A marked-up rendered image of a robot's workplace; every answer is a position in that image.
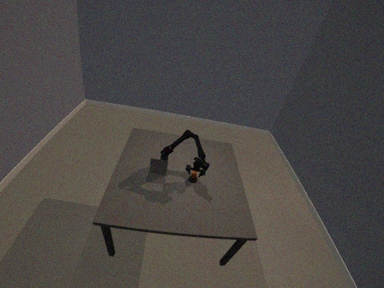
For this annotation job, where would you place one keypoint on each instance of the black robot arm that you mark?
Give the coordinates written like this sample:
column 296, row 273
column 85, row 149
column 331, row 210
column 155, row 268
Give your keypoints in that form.
column 187, row 134

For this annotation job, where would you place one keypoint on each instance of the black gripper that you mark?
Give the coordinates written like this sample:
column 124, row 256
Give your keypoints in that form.
column 196, row 168

